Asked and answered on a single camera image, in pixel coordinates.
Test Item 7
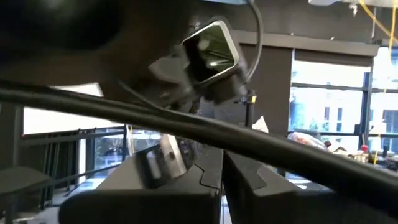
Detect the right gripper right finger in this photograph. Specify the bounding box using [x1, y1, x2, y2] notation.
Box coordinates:
[223, 150, 398, 224]

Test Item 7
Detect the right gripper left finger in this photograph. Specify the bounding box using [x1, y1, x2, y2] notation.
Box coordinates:
[58, 145, 224, 224]

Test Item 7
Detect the clear plastic bag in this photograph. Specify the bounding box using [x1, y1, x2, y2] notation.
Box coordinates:
[287, 131, 326, 147]

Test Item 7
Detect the black vertical pole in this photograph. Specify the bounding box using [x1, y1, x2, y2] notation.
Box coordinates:
[241, 89, 258, 129]

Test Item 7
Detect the large window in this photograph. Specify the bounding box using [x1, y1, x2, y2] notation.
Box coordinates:
[289, 46, 398, 153]
[21, 82, 162, 187]

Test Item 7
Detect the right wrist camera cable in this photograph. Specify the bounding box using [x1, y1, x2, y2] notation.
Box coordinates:
[0, 77, 398, 220]

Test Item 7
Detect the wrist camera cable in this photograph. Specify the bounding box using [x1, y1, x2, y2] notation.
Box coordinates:
[0, 77, 398, 220]
[245, 0, 264, 83]

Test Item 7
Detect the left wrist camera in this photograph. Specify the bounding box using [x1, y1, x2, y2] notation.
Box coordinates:
[148, 15, 249, 106]

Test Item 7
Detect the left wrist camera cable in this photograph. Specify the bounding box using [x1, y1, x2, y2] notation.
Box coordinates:
[245, 0, 264, 83]

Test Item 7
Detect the yellow hanging cable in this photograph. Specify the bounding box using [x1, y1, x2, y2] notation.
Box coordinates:
[358, 0, 398, 62]

